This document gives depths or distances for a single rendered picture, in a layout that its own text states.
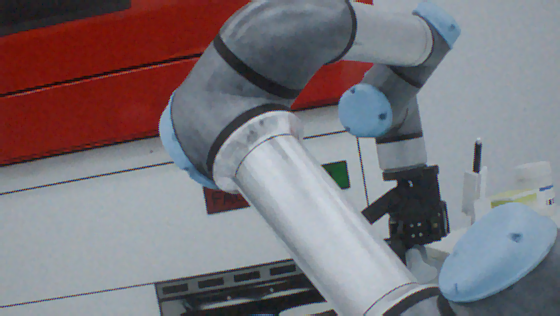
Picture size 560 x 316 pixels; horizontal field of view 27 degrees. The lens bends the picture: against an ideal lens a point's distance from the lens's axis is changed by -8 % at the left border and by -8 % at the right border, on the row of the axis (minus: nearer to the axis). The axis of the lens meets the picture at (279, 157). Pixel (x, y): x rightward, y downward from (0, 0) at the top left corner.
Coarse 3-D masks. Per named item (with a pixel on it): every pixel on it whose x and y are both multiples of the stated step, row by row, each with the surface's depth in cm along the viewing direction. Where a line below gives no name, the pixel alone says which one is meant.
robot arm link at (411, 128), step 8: (416, 96) 184; (416, 104) 183; (408, 112) 180; (416, 112) 183; (408, 120) 182; (416, 120) 183; (400, 128) 181; (408, 128) 182; (416, 128) 182; (384, 136) 182; (392, 136) 182; (400, 136) 182; (408, 136) 182; (416, 136) 182
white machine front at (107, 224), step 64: (320, 128) 211; (0, 192) 201; (64, 192) 203; (128, 192) 205; (192, 192) 207; (384, 192) 213; (0, 256) 202; (64, 256) 204; (128, 256) 206; (192, 256) 208; (256, 256) 210
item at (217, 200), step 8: (208, 192) 208; (216, 192) 208; (224, 192) 208; (208, 200) 208; (216, 200) 208; (224, 200) 208; (232, 200) 208; (240, 200) 209; (216, 208) 208; (224, 208) 208
